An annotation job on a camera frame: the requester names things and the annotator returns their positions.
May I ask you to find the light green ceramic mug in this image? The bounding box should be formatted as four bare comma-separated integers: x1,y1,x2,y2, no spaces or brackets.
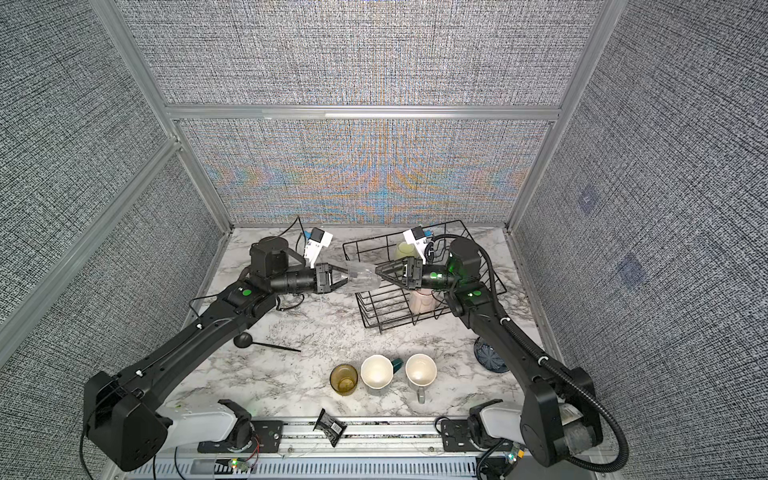
394,242,420,260

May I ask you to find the black corrugated cable conduit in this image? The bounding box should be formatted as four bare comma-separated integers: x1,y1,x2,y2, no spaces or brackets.
430,233,630,474

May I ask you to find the teal mug white inside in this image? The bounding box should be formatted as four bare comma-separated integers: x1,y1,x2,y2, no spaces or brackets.
360,354,404,396

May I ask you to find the dark blue coaster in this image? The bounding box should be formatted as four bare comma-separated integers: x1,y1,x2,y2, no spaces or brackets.
473,337,509,374

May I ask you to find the small black packet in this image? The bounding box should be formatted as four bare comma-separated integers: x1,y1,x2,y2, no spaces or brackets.
313,409,347,448

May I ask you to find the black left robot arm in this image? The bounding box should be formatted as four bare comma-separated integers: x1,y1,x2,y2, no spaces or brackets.
80,228,342,472

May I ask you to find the amber glass cup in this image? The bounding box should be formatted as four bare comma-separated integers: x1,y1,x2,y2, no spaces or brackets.
329,364,359,396

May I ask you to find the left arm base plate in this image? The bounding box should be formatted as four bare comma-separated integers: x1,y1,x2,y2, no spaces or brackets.
197,420,284,454

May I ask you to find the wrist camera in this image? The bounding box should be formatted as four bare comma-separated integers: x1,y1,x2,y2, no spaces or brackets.
403,227,432,263
303,227,333,268

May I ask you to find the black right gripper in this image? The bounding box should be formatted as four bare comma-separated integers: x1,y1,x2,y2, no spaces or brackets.
379,260,463,294

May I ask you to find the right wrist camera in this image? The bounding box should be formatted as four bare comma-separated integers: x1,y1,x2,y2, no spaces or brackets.
403,227,432,263

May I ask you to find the black measuring spoon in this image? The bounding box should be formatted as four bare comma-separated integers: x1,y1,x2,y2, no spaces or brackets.
233,331,301,353

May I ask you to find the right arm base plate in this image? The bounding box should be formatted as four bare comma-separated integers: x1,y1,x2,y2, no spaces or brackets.
434,417,497,453

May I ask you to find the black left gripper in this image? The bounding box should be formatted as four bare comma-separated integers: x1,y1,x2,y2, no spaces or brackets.
271,264,357,298

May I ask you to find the pink ceramic mug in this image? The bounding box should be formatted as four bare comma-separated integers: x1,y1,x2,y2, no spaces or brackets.
409,289,438,315

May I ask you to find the clear glass cup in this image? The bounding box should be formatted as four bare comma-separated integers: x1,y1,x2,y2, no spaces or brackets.
342,261,382,294

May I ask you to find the cream mug grey handle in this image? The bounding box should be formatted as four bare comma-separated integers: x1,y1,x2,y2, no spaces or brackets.
405,353,438,404

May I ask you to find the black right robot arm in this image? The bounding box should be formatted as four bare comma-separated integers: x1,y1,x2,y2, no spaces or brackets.
376,234,628,472

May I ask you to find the aluminium front rail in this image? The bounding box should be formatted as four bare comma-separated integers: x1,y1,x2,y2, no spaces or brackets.
107,415,613,480

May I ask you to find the black wire dish rack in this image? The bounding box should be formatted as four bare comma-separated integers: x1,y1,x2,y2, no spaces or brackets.
342,220,507,332

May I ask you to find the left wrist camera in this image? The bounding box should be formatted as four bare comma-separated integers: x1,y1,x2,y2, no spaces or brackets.
303,227,333,268

